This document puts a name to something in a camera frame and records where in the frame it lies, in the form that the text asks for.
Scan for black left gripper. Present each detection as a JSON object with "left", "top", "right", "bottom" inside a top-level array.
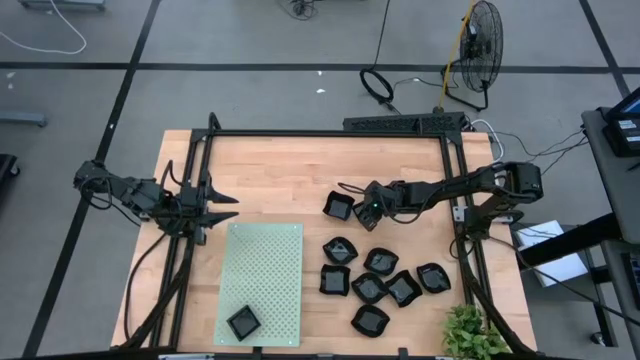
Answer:
[{"left": 179, "top": 169, "right": 241, "bottom": 246}]

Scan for black perforated control box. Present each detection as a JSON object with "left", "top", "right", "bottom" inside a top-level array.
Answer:
[{"left": 342, "top": 111, "right": 469, "bottom": 135}]

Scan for mint green perforated rack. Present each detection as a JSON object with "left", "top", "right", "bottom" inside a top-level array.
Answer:
[{"left": 213, "top": 222, "right": 305, "bottom": 349}]

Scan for green artificial plant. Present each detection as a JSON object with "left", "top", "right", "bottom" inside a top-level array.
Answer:
[{"left": 440, "top": 303, "right": 512, "bottom": 360}]

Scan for black floor fan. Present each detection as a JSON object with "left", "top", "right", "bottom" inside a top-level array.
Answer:
[{"left": 439, "top": 0, "right": 505, "bottom": 112}]

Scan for black diagonal desk beam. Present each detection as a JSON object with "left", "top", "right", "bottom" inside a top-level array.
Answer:
[{"left": 518, "top": 212, "right": 624, "bottom": 270}]

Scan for grey table foot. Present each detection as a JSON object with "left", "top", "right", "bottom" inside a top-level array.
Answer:
[{"left": 0, "top": 110, "right": 49, "bottom": 129}]

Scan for black chair base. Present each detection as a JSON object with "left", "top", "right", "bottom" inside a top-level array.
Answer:
[{"left": 0, "top": 153, "right": 21, "bottom": 184}]

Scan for grey desk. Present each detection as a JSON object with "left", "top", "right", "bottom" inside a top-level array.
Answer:
[{"left": 580, "top": 106, "right": 640, "bottom": 321}]

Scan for black box white labels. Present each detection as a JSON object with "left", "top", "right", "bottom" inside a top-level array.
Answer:
[{"left": 601, "top": 115, "right": 640, "bottom": 159}]

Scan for grey cart base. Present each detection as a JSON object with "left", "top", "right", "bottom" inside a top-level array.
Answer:
[{"left": 17, "top": 0, "right": 107, "bottom": 12}]

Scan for black laptop blue screen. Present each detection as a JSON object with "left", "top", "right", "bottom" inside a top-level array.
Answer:
[{"left": 618, "top": 85, "right": 640, "bottom": 120}]

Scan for black aluminium rig frame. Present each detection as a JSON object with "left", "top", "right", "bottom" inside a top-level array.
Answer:
[{"left": 110, "top": 111, "right": 540, "bottom": 360}]

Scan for coiled black floor cable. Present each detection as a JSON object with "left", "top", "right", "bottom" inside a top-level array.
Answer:
[{"left": 358, "top": 0, "right": 401, "bottom": 115}]

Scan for black arm base cable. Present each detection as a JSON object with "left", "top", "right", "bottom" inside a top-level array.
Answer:
[{"left": 122, "top": 230, "right": 171, "bottom": 344}]

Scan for short white cable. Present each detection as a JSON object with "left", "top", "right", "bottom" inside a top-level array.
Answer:
[{"left": 469, "top": 118, "right": 505, "bottom": 164}]

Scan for yellow cable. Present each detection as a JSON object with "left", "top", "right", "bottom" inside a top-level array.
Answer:
[{"left": 437, "top": 0, "right": 476, "bottom": 112}]

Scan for thin black cable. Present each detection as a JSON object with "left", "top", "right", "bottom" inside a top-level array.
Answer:
[{"left": 492, "top": 127, "right": 590, "bottom": 196}]

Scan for black cable bundle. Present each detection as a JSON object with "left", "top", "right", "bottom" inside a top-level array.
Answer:
[{"left": 289, "top": 0, "right": 319, "bottom": 21}]

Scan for long white floor cable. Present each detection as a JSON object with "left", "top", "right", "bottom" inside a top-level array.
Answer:
[{"left": 0, "top": 0, "right": 88, "bottom": 56}]

